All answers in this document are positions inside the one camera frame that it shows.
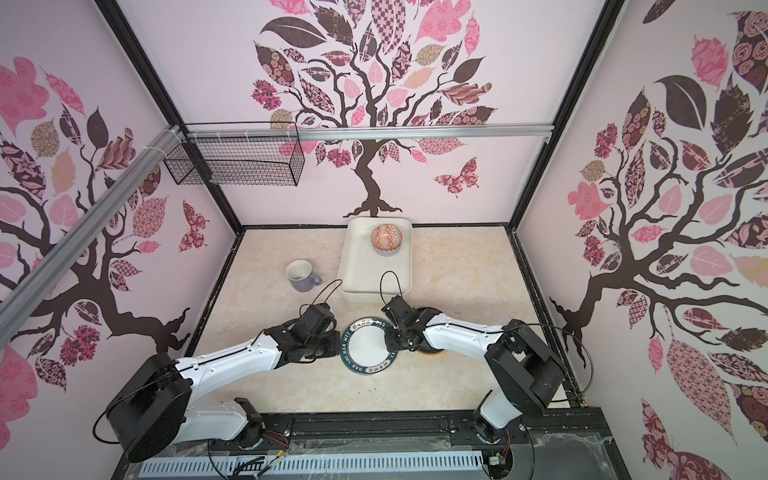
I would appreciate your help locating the black glossy plate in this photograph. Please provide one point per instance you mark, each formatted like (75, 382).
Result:
(426, 314)

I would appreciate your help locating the black wire basket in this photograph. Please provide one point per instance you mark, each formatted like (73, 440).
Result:
(261, 153)

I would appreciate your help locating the green rimmed lettered plate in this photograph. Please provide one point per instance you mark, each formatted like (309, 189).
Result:
(363, 347)

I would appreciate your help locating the white slotted cable duct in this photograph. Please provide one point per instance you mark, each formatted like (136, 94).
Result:
(315, 466)

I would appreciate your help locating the lavender ceramic bowl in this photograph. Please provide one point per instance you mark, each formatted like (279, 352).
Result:
(387, 253)

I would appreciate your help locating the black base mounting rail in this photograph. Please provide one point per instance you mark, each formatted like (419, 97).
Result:
(574, 443)

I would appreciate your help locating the orange rimmed plate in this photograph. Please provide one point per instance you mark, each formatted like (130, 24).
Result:
(433, 355)

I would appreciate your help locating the white plastic bin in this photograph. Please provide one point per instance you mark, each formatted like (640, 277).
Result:
(366, 275)

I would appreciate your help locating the lavender ceramic mug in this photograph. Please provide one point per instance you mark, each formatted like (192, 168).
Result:
(301, 276)

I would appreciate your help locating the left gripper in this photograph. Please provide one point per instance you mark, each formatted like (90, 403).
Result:
(334, 337)

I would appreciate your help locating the aluminium frame rail left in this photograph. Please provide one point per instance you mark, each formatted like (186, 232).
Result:
(18, 307)

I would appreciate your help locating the orange patterned bowl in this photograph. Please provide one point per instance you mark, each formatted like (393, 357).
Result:
(386, 237)

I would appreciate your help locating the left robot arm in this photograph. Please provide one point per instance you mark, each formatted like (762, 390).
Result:
(161, 404)

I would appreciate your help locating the aluminium frame rail back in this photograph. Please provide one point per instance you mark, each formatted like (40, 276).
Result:
(377, 133)

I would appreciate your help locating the aluminium frame rail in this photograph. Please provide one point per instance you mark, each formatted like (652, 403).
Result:
(377, 133)
(18, 307)

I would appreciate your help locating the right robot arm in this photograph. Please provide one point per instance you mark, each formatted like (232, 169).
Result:
(527, 371)

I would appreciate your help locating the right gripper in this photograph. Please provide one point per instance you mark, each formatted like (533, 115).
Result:
(389, 340)

